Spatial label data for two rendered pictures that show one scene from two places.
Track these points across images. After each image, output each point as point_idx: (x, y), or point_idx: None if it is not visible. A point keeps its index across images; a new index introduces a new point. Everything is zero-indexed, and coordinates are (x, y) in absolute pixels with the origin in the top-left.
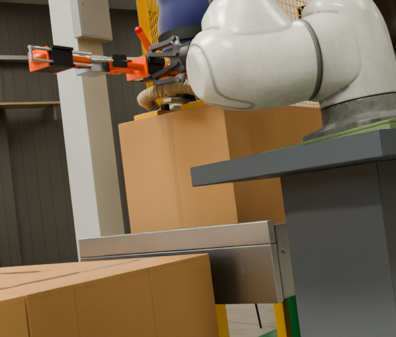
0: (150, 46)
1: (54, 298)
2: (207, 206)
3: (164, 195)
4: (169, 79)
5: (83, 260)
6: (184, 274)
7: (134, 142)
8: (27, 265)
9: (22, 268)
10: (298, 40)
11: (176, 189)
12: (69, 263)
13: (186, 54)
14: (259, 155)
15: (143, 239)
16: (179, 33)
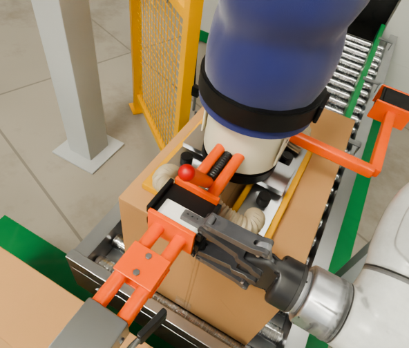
0: (207, 226)
1: None
2: (221, 315)
3: (172, 277)
4: (228, 275)
5: (73, 268)
6: None
7: (141, 226)
8: (7, 255)
9: (3, 288)
10: None
11: (188, 286)
12: (59, 292)
13: (282, 309)
14: None
15: (144, 308)
16: (252, 121)
